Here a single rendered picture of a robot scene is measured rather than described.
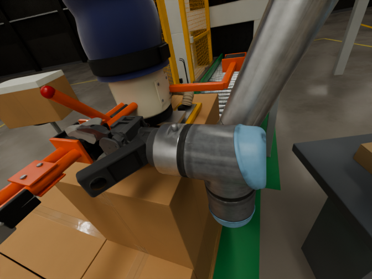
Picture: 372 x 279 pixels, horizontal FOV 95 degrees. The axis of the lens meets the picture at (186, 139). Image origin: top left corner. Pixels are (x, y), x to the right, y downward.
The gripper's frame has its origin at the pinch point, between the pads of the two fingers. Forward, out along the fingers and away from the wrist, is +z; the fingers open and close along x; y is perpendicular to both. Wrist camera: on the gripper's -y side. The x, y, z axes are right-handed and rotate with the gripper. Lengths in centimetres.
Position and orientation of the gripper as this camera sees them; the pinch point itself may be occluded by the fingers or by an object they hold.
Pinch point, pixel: (76, 146)
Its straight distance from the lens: 43.2
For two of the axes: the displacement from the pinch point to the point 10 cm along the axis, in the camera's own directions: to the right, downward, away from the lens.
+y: 3.3, -6.0, 7.3
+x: -1.8, -7.9, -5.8
